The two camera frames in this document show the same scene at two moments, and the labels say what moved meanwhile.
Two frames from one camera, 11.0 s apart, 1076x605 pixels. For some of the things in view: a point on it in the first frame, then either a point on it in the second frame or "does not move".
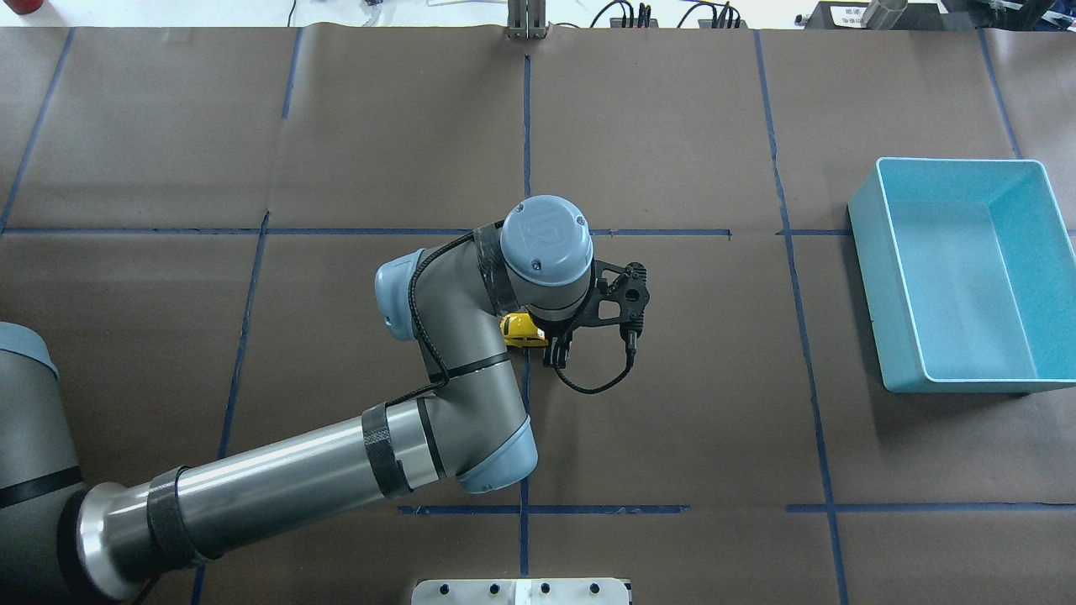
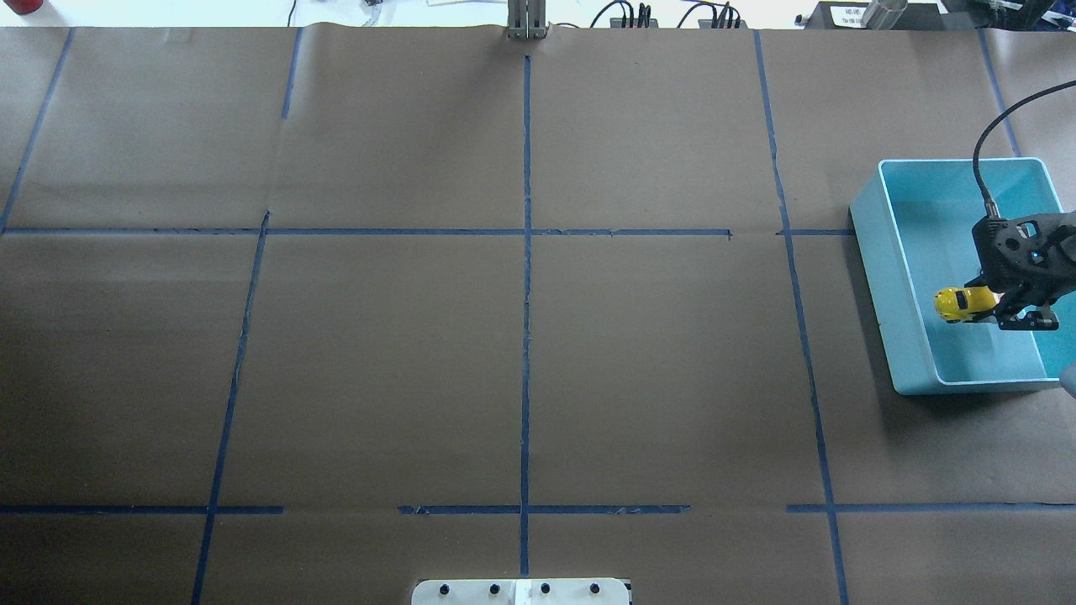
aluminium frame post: (526, 19) does not move
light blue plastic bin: (969, 270) does not move
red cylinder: (23, 7) does not move
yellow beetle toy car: (519, 329) -> (953, 304)
